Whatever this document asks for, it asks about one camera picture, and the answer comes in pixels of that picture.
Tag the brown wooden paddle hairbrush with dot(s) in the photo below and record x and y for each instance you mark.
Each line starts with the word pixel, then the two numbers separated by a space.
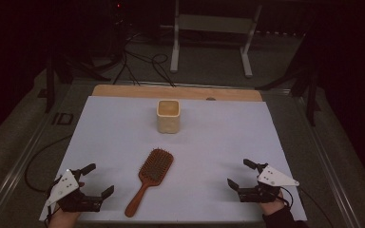
pixel 153 169

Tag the black tripod stand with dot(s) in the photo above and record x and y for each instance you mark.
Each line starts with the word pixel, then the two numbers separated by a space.
pixel 301 82
pixel 60 72

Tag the wooden table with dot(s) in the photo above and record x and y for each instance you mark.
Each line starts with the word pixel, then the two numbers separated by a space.
pixel 171 92

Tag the person's right hand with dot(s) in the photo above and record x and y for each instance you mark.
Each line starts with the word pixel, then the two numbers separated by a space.
pixel 272 208

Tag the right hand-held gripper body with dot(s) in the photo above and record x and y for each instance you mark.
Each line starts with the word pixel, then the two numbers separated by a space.
pixel 274 179

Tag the metal floor rail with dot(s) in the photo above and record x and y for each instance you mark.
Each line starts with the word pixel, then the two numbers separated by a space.
pixel 326 152
pixel 15 164

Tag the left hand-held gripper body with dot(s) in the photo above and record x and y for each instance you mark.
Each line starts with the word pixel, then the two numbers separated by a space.
pixel 65 186

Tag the cream square holder cup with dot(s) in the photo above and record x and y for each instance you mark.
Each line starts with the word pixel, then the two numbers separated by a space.
pixel 168 118

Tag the white metal stand frame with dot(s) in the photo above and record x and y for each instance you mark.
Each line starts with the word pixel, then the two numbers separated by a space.
pixel 214 23

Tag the person's left hand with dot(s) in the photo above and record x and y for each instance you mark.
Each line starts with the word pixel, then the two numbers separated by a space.
pixel 61 219

